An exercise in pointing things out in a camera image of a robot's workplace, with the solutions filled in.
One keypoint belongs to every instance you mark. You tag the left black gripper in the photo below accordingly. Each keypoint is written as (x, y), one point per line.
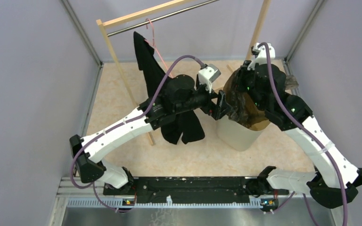
(217, 111)

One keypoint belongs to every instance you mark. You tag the dark translucent trash bag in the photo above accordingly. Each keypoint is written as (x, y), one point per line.
(237, 99)

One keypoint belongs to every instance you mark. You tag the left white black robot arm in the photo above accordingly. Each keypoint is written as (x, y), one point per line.
(171, 109)

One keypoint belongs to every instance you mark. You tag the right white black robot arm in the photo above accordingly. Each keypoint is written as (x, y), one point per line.
(335, 180)

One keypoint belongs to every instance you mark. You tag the beige plastic trash bin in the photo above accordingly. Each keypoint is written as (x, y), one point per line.
(237, 136)

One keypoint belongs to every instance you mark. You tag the black t-shirt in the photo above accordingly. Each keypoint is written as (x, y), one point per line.
(149, 68)

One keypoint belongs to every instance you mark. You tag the metal hanging rod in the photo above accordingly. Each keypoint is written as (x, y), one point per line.
(162, 17)

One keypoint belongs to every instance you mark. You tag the wooden clothes rack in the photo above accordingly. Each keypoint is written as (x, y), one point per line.
(215, 31)

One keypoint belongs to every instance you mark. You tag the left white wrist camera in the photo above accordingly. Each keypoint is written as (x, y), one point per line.
(207, 76)

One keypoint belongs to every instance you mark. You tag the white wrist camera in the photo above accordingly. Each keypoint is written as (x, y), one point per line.
(260, 55)
(207, 76)

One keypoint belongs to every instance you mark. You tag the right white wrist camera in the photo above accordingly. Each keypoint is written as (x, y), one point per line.
(260, 55)

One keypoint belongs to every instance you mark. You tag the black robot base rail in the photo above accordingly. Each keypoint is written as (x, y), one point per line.
(199, 190)

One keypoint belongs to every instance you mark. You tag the pink wire hanger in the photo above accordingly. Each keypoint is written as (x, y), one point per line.
(154, 45)

